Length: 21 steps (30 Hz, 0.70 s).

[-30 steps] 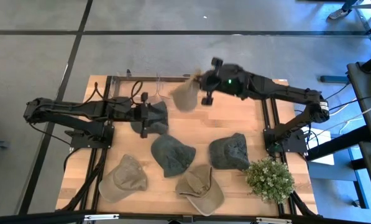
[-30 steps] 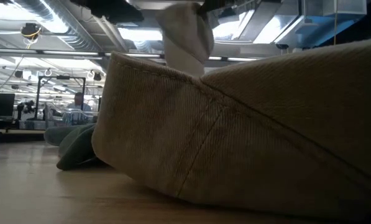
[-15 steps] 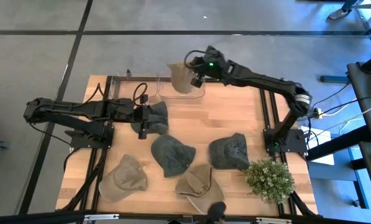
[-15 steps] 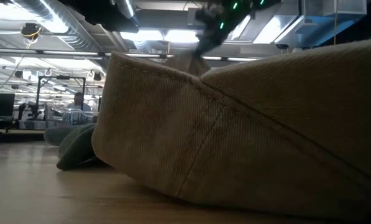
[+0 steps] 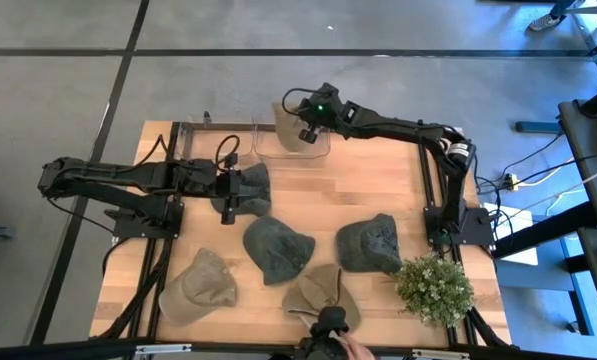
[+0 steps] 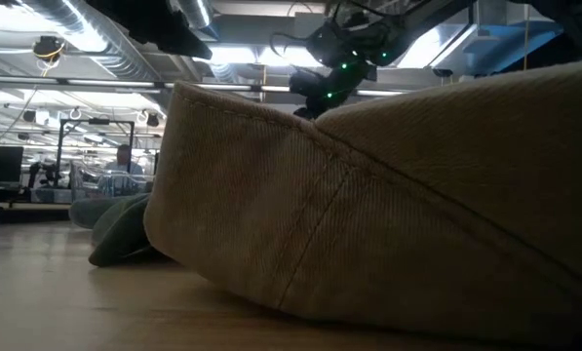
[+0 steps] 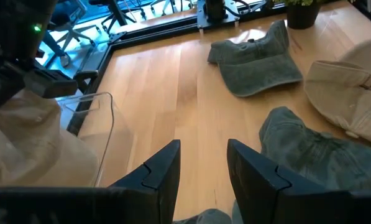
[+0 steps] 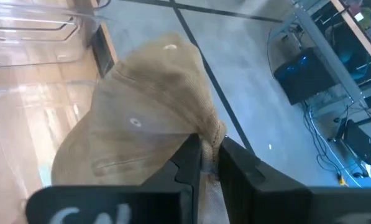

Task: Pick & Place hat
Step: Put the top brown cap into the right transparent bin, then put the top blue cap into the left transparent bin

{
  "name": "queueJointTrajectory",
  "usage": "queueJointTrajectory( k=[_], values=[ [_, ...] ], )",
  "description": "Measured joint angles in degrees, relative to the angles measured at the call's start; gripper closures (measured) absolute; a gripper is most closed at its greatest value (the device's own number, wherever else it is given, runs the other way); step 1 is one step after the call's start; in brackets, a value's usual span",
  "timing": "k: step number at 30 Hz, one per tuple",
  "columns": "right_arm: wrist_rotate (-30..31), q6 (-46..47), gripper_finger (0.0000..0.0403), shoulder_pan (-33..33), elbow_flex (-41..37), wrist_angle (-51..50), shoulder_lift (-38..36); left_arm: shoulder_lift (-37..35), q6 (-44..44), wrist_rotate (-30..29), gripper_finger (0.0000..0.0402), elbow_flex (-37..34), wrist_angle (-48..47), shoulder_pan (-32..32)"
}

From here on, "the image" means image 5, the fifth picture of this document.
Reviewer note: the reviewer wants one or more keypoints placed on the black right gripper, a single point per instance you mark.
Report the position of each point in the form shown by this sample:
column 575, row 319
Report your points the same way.
column 325, row 107

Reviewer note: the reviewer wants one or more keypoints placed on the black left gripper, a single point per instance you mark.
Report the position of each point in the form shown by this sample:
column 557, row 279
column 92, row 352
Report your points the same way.
column 229, row 187

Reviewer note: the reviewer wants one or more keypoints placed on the dark green cap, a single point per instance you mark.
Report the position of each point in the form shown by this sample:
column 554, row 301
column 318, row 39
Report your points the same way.
column 278, row 247
column 368, row 247
column 255, row 192

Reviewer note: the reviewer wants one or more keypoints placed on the khaki cap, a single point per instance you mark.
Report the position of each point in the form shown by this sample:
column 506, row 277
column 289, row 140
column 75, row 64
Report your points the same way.
column 318, row 290
column 198, row 290
column 288, row 132

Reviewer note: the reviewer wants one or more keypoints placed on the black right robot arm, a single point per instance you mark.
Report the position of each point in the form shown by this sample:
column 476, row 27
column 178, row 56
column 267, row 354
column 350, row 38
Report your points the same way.
column 403, row 131

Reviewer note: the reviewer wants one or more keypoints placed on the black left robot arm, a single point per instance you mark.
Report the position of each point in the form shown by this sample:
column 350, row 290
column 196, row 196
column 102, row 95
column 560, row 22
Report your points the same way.
column 128, row 175

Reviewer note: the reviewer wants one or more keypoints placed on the clear plastic bin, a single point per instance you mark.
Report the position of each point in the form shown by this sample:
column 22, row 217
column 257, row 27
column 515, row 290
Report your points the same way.
column 318, row 150
column 203, row 150

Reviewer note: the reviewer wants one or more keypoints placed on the black table clamp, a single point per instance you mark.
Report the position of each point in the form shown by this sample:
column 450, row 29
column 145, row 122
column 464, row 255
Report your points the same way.
column 207, row 118

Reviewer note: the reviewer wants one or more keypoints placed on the person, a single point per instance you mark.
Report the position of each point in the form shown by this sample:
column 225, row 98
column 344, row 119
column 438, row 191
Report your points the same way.
column 330, row 322

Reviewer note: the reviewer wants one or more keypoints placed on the white power strip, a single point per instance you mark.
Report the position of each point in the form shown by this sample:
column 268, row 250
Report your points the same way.
column 512, row 181

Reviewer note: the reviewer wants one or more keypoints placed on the person's hand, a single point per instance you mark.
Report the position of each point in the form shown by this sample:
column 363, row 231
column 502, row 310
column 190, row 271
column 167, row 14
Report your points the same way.
column 357, row 350

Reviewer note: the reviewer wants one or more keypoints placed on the green potted plant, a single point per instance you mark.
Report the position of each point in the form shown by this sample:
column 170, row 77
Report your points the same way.
column 433, row 290

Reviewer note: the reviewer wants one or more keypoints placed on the blue desk foot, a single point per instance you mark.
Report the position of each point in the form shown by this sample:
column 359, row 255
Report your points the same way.
column 538, row 127

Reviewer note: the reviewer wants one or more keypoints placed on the person's foot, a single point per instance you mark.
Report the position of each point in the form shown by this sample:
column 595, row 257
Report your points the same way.
column 545, row 22

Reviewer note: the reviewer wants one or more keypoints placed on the black crossbar with silver brackets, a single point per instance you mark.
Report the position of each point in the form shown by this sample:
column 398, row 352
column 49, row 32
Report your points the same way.
column 53, row 353

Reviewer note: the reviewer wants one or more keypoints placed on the white sheet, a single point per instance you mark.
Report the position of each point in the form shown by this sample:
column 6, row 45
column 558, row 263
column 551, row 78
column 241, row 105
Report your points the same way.
column 523, row 256

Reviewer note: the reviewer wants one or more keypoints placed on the black desk beam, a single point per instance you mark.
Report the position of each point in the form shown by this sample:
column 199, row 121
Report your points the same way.
column 543, row 230

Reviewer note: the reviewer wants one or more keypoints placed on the grey desk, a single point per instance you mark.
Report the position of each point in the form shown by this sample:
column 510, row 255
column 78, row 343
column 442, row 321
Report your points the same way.
column 590, row 165

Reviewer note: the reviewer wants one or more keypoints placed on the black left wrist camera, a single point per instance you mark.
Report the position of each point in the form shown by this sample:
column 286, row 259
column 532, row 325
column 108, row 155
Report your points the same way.
column 231, row 161

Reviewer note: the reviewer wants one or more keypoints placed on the black aluminium table frame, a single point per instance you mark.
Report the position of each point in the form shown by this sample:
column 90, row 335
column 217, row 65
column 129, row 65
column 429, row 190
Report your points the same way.
column 193, row 126

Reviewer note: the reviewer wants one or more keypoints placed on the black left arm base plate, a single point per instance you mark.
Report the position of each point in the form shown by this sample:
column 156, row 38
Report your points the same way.
column 148, row 228

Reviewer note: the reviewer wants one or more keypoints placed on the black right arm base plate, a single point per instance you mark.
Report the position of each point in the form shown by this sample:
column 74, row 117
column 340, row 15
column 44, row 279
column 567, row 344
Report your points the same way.
column 478, row 228

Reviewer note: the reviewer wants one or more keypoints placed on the blue desk frame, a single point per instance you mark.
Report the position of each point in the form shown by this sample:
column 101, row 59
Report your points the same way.
column 575, row 300

